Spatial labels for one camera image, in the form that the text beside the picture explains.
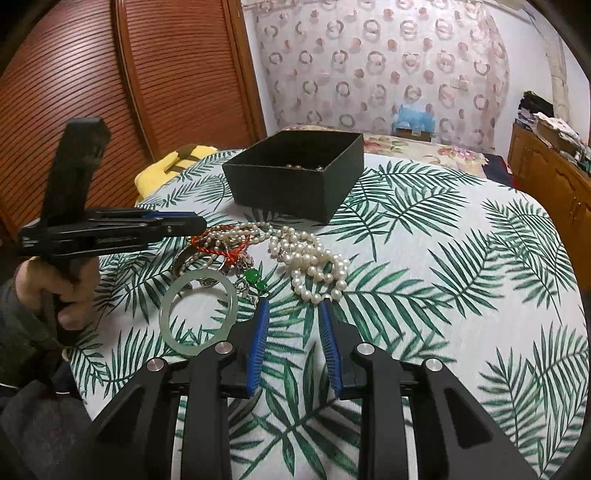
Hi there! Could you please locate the leaf print tablecloth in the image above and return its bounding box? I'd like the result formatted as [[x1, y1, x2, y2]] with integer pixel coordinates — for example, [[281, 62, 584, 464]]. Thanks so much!
[[65, 148, 587, 480]]

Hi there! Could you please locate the dark blue rug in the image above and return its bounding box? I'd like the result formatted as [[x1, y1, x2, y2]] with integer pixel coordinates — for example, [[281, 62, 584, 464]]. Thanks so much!
[[482, 152, 514, 186]]

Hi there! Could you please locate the box with papers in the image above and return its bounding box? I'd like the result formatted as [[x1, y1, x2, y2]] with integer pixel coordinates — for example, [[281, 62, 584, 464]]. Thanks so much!
[[533, 113, 583, 153]]

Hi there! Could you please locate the ring pattern curtain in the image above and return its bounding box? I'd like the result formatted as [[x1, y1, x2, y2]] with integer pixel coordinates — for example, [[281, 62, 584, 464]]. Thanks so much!
[[254, 0, 511, 153]]

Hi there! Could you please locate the person's left hand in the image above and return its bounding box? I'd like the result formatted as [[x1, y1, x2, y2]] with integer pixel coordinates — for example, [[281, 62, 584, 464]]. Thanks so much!
[[14, 256, 100, 330]]

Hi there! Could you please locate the green stone pendant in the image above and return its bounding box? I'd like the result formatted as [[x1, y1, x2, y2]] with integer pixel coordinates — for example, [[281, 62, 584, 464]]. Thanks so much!
[[245, 269, 269, 296]]

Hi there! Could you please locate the blue plastic bag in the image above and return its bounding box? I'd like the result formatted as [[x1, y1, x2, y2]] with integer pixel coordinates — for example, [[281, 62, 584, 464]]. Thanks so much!
[[394, 104, 437, 134]]

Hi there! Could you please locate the silver charm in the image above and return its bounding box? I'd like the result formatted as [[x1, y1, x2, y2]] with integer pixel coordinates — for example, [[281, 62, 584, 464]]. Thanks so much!
[[226, 254, 259, 305]]

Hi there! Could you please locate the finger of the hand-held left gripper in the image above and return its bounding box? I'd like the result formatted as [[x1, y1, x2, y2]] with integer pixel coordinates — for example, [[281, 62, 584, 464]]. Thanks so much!
[[92, 217, 208, 247], [90, 208, 200, 227]]

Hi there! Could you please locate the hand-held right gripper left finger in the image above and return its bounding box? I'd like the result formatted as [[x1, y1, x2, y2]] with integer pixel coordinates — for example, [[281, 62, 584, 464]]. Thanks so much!
[[69, 298, 271, 480]]

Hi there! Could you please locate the silver bangle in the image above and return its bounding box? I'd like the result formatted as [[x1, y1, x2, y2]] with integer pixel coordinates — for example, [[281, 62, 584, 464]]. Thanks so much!
[[173, 247, 222, 289]]

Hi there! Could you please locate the person's left forearm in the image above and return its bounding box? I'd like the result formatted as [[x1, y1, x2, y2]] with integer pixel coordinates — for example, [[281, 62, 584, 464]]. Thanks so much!
[[0, 277, 70, 398]]

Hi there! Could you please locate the narrow cream curtain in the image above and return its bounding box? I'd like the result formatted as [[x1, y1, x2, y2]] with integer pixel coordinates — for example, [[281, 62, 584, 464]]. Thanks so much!
[[545, 28, 570, 121]]

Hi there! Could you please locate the large pearl necklace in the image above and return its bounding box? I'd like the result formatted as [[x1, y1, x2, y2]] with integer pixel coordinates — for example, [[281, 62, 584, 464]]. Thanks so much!
[[268, 226, 352, 305]]

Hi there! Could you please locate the stack of dark clothes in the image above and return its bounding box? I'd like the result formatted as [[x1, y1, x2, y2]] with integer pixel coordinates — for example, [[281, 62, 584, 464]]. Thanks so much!
[[515, 91, 555, 132]]

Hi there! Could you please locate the pale jade bangle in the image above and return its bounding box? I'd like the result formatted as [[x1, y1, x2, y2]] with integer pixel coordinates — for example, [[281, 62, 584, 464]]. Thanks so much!
[[159, 270, 238, 357]]

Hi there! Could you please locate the wooden cabinet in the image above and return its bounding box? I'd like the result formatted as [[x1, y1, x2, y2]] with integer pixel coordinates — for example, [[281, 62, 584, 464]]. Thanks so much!
[[508, 122, 591, 264]]

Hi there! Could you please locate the yellow plush toy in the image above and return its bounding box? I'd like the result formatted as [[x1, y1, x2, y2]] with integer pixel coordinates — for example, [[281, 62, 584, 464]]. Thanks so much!
[[134, 144, 218, 204]]

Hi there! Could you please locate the floral bed blanket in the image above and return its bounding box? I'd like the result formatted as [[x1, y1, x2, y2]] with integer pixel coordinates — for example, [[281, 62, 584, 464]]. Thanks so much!
[[277, 124, 490, 178]]

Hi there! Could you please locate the red string bracelet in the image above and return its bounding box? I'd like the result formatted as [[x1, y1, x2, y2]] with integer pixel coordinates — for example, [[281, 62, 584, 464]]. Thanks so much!
[[190, 225, 252, 264]]

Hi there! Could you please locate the wooden louvred wardrobe door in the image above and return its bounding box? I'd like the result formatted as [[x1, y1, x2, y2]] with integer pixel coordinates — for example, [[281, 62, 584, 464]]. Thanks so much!
[[115, 0, 264, 153], [0, 0, 153, 236]]

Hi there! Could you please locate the small pearl strand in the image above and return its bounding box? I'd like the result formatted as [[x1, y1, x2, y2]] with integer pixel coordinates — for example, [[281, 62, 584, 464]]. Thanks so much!
[[196, 220, 273, 268]]

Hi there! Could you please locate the black jewelry box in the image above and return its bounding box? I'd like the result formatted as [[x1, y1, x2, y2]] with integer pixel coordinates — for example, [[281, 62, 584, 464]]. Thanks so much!
[[222, 130, 365, 225]]

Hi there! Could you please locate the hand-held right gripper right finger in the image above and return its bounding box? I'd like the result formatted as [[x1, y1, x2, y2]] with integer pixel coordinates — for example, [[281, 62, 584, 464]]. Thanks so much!
[[318, 299, 541, 480]]

